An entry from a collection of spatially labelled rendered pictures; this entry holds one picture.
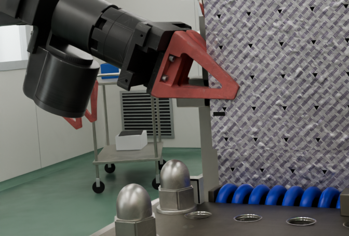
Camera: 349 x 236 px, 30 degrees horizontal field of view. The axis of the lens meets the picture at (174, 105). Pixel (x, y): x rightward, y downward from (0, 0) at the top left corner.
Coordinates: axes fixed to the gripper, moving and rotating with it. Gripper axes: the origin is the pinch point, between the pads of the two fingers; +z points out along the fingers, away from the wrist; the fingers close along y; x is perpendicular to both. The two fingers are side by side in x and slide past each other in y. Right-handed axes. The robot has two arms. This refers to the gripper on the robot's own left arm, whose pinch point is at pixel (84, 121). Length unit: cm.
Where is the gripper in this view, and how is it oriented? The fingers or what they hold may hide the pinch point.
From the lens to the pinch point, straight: 127.6
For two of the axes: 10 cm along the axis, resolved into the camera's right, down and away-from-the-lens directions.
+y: 3.6, -2.0, 9.1
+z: 4.0, 9.2, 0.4
